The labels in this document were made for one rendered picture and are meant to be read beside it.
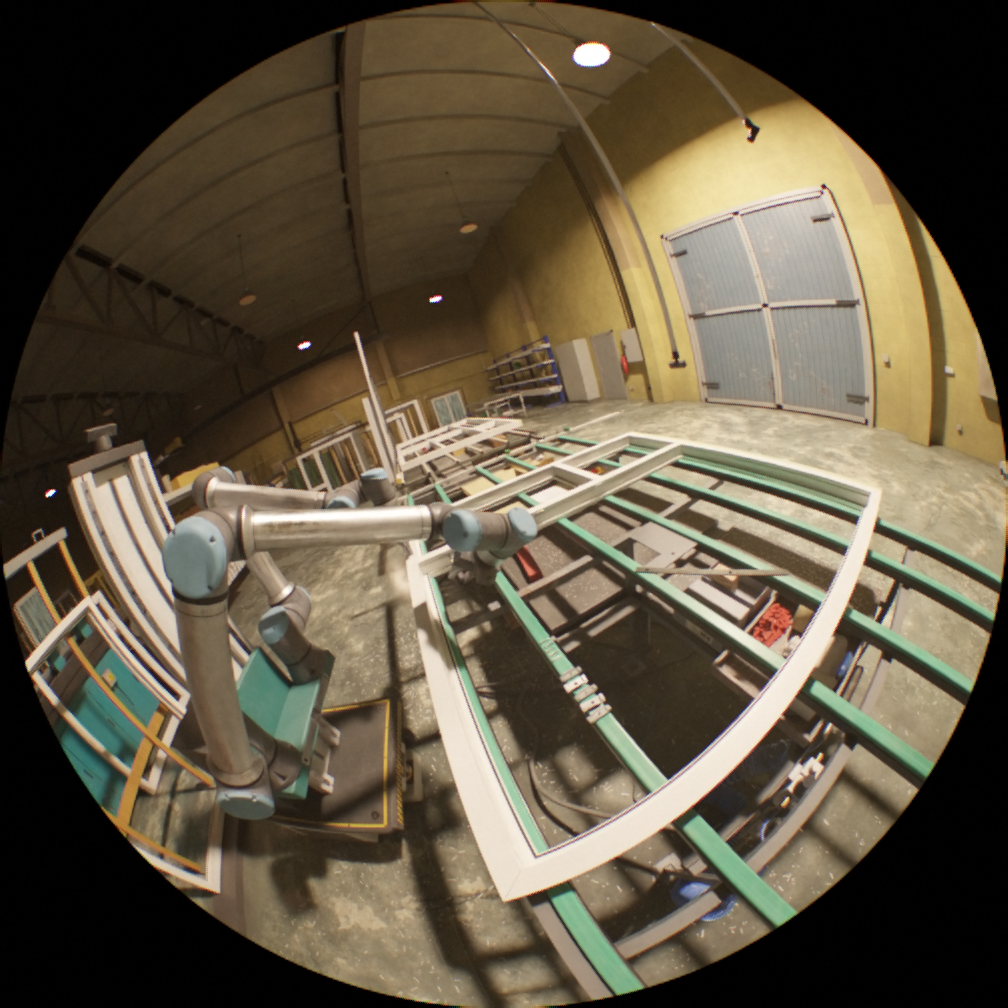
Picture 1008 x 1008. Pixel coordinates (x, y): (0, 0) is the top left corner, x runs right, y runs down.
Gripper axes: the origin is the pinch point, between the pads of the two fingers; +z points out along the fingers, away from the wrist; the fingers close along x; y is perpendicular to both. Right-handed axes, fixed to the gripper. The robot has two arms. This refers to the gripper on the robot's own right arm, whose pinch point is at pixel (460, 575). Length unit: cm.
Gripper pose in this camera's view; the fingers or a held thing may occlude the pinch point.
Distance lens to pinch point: 98.9
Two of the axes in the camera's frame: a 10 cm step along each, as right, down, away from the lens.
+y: 0.0, -7.5, 6.6
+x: -8.2, -3.7, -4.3
